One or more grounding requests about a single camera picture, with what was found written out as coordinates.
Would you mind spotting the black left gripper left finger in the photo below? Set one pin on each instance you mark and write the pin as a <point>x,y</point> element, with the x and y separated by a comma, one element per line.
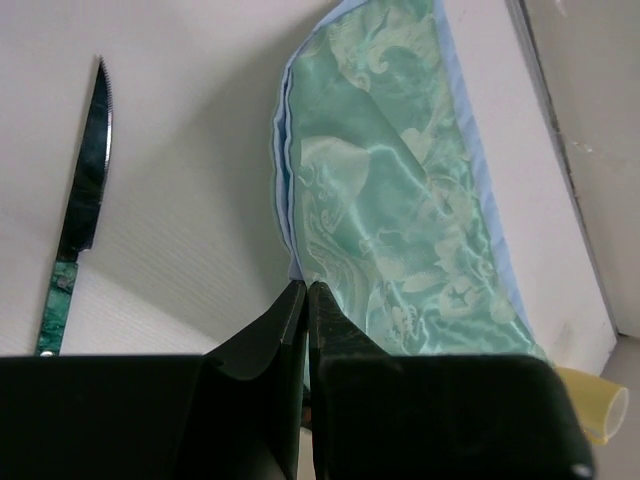
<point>257,393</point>

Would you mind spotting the yellow ceramic mug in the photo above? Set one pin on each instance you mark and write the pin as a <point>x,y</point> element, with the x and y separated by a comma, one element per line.
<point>600,405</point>

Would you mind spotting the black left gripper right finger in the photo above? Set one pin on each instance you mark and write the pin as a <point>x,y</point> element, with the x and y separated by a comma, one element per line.
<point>355,427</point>

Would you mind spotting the green patterned cloth placemat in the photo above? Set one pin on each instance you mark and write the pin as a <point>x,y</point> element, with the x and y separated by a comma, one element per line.
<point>382,189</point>

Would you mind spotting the green handled steak knife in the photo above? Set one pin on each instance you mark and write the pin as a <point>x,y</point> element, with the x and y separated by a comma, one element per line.
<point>81,215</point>

